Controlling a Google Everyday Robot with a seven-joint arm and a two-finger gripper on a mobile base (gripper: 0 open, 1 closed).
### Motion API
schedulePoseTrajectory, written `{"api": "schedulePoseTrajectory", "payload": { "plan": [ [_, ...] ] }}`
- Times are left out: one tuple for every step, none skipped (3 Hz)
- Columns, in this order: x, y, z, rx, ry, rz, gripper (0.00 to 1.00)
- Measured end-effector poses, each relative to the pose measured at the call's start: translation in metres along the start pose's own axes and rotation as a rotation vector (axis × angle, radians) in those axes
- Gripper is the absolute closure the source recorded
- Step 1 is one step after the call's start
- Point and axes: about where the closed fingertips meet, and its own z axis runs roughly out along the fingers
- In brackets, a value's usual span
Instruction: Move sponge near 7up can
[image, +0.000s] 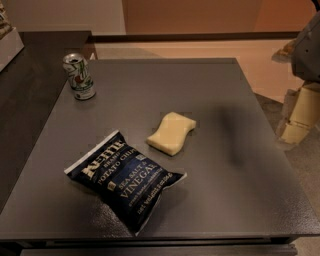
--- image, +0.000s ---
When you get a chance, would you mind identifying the dark blue potato chip bag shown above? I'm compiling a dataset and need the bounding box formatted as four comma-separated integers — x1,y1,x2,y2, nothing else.
64,130,187,234

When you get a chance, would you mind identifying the yellow sponge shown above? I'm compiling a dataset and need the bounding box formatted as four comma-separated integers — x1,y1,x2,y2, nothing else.
146,112,196,156

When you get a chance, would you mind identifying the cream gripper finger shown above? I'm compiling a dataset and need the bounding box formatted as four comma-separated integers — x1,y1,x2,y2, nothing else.
276,89,299,137
280,83,320,144

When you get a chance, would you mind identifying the white box at left edge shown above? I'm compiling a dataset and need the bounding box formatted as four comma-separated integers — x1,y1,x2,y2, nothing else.
0,28,24,72

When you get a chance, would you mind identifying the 7up soda can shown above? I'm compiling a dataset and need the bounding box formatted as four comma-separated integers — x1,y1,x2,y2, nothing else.
63,53,95,100

